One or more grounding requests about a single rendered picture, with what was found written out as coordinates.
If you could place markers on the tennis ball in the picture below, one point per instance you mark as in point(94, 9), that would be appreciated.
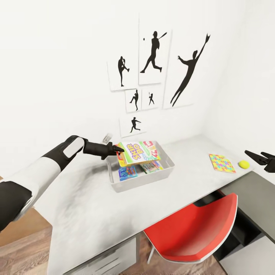
point(244, 164)

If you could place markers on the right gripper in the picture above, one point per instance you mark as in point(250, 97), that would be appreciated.
point(268, 160)

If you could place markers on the toy box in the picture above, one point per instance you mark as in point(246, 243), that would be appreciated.
point(113, 166)

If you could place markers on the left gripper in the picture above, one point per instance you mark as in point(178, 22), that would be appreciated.
point(105, 150)

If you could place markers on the jigsaw puzzle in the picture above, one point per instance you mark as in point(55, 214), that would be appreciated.
point(221, 164)

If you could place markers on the board game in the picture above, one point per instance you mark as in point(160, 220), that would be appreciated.
point(127, 173)
point(137, 153)
point(150, 167)

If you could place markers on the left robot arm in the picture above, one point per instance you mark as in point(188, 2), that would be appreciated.
point(20, 191)

